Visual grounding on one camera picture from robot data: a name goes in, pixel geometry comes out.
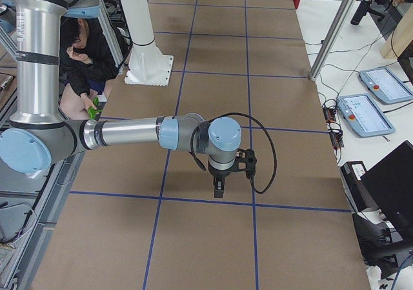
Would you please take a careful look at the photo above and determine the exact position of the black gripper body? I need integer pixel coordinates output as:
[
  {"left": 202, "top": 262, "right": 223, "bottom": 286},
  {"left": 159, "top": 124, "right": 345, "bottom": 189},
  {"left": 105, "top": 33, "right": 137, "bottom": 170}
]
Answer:
[{"left": 208, "top": 164, "right": 234, "bottom": 181}]

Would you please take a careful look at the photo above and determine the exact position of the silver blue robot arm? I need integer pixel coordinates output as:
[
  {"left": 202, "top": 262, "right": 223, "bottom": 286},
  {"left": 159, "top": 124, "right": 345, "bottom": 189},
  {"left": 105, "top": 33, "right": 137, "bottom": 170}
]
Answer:
[{"left": 1, "top": 0, "right": 241, "bottom": 198}]

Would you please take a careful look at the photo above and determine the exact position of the seated person in black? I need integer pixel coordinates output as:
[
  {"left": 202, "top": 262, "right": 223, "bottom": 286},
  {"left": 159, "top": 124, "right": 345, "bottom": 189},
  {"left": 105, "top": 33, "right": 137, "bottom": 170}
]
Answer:
[{"left": 59, "top": 17, "right": 119, "bottom": 119}]

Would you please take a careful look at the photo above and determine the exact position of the small electronics board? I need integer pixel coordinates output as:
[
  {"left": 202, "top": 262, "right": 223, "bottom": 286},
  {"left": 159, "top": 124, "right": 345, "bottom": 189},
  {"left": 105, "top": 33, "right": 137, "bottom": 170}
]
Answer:
[{"left": 323, "top": 107, "right": 344, "bottom": 150}]

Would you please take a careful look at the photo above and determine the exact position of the green handheld object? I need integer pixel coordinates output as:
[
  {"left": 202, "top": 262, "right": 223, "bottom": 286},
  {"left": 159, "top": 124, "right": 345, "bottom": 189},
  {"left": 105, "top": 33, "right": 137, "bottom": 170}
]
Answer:
[{"left": 87, "top": 97, "right": 103, "bottom": 119}]

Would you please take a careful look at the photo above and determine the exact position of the black computer box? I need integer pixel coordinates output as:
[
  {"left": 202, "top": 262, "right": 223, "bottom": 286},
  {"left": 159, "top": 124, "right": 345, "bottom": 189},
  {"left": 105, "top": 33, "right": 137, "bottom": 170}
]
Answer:
[{"left": 340, "top": 161, "right": 379, "bottom": 212}]

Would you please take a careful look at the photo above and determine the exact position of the near teach pendant tablet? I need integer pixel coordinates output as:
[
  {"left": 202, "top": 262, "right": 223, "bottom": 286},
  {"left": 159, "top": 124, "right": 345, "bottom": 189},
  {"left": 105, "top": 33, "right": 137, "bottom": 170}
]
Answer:
[{"left": 337, "top": 94, "right": 396, "bottom": 138}]

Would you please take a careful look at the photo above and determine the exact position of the teach pendant tablet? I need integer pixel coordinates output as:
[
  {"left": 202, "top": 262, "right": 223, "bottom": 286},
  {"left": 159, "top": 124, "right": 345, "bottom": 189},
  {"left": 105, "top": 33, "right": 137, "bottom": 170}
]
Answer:
[
  {"left": 337, "top": 94, "right": 396, "bottom": 138},
  {"left": 359, "top": 67, "right": 412, "bottom": 105}
]

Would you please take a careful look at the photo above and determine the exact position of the black laptop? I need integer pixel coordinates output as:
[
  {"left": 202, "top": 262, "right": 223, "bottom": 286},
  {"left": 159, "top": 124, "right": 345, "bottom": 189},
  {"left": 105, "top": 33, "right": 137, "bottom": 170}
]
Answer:
[{"left": 361, "top": 140, "right": 412, "bottom": 240}]

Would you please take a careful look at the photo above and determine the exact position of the far teach pendant tablet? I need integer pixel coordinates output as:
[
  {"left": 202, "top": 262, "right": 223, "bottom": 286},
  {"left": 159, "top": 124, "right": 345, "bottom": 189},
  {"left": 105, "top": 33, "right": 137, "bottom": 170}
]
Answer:
[{"left": 359, "top": 67, "right": 412, "bottom": 105}]

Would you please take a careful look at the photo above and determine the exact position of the black water bottle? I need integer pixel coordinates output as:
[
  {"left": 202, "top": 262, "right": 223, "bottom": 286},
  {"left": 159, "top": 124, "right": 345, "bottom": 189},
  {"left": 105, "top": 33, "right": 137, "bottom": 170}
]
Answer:
[{"left": 350, "top": 0, "right": 372, "bottom": 26}]

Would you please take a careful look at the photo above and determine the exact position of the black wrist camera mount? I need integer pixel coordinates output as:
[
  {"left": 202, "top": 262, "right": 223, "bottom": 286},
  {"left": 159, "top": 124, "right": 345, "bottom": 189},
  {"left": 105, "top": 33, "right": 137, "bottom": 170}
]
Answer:
[{"left": 229, "top": 148, "right": 257, "bottom": 178}]

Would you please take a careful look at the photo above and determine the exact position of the white camera stand pedestal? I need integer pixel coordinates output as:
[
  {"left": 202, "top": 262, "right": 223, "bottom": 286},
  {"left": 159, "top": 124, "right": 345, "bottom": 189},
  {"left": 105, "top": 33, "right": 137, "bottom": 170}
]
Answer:
[{"left": 120, "top": 0, "right": 174, "bottom": 86}]

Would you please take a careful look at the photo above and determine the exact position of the aluminium frame post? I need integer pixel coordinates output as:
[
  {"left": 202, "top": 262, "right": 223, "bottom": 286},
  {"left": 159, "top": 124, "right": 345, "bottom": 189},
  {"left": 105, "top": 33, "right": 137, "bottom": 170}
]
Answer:
[{"left": 308, "top": 0, "right": 356, "bottom": 81}]

